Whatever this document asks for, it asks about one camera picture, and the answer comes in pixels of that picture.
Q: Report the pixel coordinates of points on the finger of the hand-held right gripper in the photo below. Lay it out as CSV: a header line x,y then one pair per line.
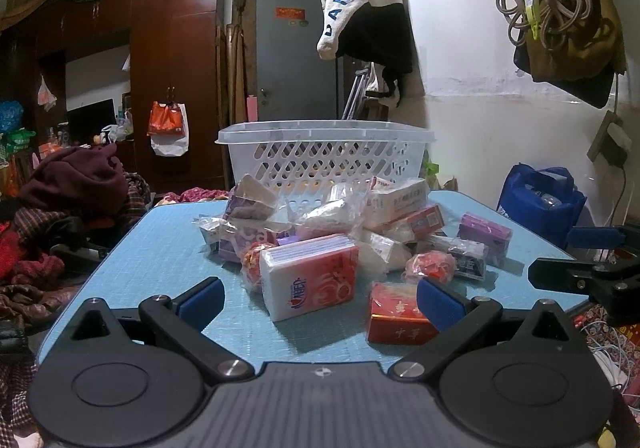
x,y
592,236
575,275

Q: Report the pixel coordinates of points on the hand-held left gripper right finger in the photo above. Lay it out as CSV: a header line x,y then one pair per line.
x,y
440,303

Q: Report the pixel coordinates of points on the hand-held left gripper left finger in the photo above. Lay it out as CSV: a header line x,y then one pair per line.
x,y
202,300

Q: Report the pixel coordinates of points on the purple box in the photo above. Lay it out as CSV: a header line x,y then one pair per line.
x,y
485,230

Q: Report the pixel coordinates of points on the clear bagged white labelled box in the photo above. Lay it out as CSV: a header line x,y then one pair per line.
x,y
397,200

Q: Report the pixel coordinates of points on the white plastic basket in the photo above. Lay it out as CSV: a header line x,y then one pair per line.
x,y
325,153

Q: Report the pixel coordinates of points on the red candy in clear bag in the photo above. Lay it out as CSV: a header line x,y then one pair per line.
x,y
430,265
252,260

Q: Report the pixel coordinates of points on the black purple packet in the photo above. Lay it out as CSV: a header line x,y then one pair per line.
x,y
467,258

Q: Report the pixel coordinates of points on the small clear packet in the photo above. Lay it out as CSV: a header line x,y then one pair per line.
x,y
210,233

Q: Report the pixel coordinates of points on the purple white packet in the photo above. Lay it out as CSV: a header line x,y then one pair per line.
x,y
245,238

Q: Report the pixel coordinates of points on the small red white box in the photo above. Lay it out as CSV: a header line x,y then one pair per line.
x,y
420,220

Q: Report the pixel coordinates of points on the blue fabric bag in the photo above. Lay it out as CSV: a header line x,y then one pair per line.
x,y
520,188

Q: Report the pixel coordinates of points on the purple pack with white top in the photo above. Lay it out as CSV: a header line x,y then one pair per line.
x,y
245,210

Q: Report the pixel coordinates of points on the red white tissue pack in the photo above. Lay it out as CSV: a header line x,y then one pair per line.
x,y
310,278

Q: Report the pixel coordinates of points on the white pack in clear bag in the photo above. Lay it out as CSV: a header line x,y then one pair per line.
x,y
325,218

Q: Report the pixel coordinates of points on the plaid cloth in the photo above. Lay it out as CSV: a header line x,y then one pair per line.
x,y
40,223

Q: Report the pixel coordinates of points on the orange plastic bag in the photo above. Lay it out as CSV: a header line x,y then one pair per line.
x,y
165,120

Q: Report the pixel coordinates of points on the small white plastic bag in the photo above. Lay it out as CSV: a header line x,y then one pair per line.
x,y
120,128

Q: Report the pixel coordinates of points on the pink board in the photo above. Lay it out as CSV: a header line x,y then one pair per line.
x,y
251,110

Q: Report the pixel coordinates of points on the black monitor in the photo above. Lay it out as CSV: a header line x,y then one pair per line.
x,y
90,120

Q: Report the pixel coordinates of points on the wooden planks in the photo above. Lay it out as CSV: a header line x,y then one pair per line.
x,y
235,78

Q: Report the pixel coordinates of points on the metal crutches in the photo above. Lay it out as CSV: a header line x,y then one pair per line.
x,y
357,93

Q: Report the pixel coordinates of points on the green plastic bag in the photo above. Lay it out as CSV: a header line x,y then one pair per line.
x,y
17,140

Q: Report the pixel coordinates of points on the brown wooden wardrobe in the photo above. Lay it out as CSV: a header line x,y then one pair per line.
x,y
185,53

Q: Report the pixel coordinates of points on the grey metal door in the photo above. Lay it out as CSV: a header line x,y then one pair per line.
x,y
290,68

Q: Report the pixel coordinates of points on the white red hanging plastic bag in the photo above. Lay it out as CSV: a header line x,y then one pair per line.
x,y
46,95

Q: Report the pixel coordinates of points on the blue plastic bag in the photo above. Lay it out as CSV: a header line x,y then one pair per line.
x,y
10,115

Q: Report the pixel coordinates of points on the black wall charger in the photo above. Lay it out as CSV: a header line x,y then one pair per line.
x,y
615,145

